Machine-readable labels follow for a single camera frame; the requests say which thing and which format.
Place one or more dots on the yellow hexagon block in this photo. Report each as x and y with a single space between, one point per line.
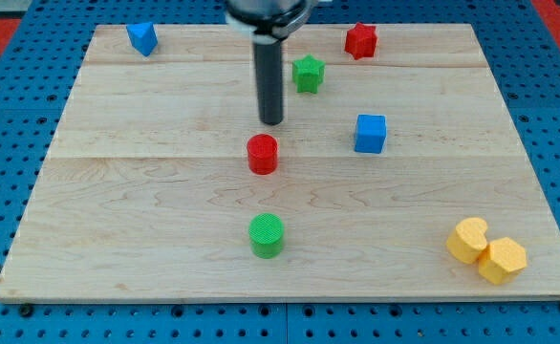
502 261

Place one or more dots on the blue cube block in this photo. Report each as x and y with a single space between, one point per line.
370 133

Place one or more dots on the green cylinder block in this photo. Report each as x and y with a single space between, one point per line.
266 235

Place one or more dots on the light wooden board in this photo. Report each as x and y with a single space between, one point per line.
146 196

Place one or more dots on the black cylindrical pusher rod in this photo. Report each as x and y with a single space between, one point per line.
268 68

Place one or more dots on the red cylinder block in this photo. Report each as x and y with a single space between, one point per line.
262 154

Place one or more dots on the red star block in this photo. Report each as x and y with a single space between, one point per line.
361 41

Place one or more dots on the blue triangle block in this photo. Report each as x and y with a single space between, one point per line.
143 37

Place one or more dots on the green star block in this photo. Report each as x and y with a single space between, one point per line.
308 74

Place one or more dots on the yellow heart block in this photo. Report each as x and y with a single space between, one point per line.
467 240

